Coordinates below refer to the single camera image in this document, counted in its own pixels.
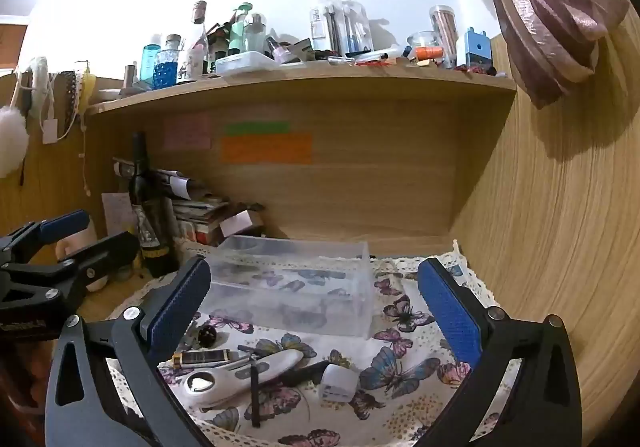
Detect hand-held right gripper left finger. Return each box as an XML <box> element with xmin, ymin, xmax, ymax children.
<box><xmin>44</xmin><ymin>256</ymin><xmax>213</xmax><ymax>447</ymax></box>

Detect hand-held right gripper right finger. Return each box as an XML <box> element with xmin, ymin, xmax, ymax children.
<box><xmin>415</xmin><ymin>257</ymin><xmax>584</xmax><ymax>447</ymax></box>

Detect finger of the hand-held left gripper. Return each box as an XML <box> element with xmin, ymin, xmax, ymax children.
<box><xmin>0</xmin><ymin>231</ymin><xmax>141</xmax><ymax>310</ymax></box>
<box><xmin>0</xmin><ymin>210</ymin><xmax>91</xmax><ymax>264</ymax></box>

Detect white paper card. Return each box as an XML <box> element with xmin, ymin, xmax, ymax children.
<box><xmin>101</xmin><ymin>192</ymin><xmax>137</xmax><ymax>241</ymax></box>

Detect dark rectangular lighter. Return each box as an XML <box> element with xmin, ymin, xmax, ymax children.
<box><xmin>172</xmin><ymin>348</ymin><xmax>232</xmax><ymax>368</ymax></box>

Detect dark wine bottle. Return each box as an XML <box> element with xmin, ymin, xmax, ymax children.
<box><xmin>128</xmin><ymin>131</ymin><xmax>177</xmax><ymax>279</ymax></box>

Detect butterfly print lace cloth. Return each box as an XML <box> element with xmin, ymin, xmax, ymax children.
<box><xmin>107</xmin><ymin>239</ymin><xmax>522</xmax><ymax>447</ymax></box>

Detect white handheld magnifier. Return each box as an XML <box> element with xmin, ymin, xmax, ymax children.
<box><xmin>180</xmin><ymin>349</ymin><xmax>304</xmax><ymax>411</ymax></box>

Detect stack of books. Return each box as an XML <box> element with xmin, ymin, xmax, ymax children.
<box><xmin>170</xmin><ymin>196</ymin><xmax>267</xmax><ymax>248</ymax></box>

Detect rolled magazines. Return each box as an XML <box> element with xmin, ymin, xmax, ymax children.
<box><xmin>112</xmin><ymin>156</ymin><xmax>195</xmax><ymax>201</ymax></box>

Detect white fluffy pompom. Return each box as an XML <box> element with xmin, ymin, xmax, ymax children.
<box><xmin>0</xmin><ymin>106</ymin><xmax>30</xmax><ymax>179</ymax></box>

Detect thin black pen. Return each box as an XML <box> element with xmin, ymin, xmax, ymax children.
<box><xmin>248</xmin><ymin>359</ymin><xmax>264</xmax><ymax>429</ymax></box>

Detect clear plastic storage box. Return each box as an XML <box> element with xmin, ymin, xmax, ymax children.
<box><xmin>202</xmin><ymin>234</ymin><xmax>377</xmax><ymax>341</ymax></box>

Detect lace ribbon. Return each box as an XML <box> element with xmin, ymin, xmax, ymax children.
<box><xmin>59</xmin><ymin>71</ymin><xmax>84</xmax><ymax>139</ymax></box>

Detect white cube charger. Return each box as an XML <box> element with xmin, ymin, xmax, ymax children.
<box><xmin>318</xmin><ymin>363</ymin><xmax>361</xmax><ymax>403</ymax></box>

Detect yellow hanging ornament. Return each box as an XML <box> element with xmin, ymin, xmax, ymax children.
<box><xmin>79</xmin><ymin>66</ymin><xmax>96</xmax><ymax>104</ymax></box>

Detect pink sticky note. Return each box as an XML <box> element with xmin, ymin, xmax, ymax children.
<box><xmin>163</xmin><ymin>112</ymin><xmax>212</xmax><ymax>151</ymax></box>

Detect blue plastic bottle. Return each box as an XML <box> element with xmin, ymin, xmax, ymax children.
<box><xmin>140</xmin><ymin>44</ymin><xmax>164</xmax><ymax>83</ymax></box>

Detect orange sticky note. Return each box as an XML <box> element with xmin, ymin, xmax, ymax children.
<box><xmin>219</xmin><ymin>134</ymin><xmax>314</xmax><ymax>164</ymax></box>

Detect blue dotted bottle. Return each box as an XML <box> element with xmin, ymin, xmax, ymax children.
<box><xmin>152</xmin><ymin>34</ymin><xmax>182</xmax><ymax>91</ymax></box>

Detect green sticky note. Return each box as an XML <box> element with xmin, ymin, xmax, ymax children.
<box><xmin>223</xmin><ymin>121</ymin><xmax>291</xmax><ymax>136</ymax></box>

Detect clear bottle with cork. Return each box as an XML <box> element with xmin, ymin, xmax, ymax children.
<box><xmin>177</xmin><ymin>0</ymin><xmax>210</xmax><ymax>81</ymax></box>

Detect white plastic tray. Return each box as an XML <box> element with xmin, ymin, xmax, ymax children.
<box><xmin>214</xmin><ymin>50</ymin><xmax>279</xmax><ymax>77</ymax></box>

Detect green spray bottle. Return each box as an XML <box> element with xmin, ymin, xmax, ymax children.
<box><xmin>228</xmin><ymin>2</ymin><xmax>254</xmax><ymax>56</ymax></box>

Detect clear glass bottle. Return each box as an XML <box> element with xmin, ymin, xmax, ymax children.
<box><xmin>243</xmin><ymin>12</ymin><xmax>269</xmax><ymax>53</ymax></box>

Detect blue plastic box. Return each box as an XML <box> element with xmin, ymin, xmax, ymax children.
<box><xmin>455</xmin><ymin>27</ymin><xmax>494</xmax><ymax>71</ymax></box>

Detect wooden shelf board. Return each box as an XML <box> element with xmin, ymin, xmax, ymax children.
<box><xmin>85</xmin><ymin>61</ymin><xmax>519</xmax><ymax>116</ymax></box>

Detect clear round jar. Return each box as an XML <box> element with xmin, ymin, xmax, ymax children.
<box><xmin>407</xmin><ymin>30</ymin><xmax>441</xmax><ymax>61</ymax></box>

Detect clear cylinder of brown sticks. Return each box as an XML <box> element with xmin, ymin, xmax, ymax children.
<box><xmin>428</xmin><ymin>4</ymin><xmax>460</xmax><ymax>68</ymax></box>

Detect clear brush package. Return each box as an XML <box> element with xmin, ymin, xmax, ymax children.
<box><xmin>309</xmin><ymin>0</ymin><xmax>375</xmax><ymax>53</ymax></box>

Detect purple sheer fabric bag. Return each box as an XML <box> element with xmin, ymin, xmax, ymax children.
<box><xmin>492</xmin><ymin>0</ymin><xmax>629</xmax><ymax>111</ymax></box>

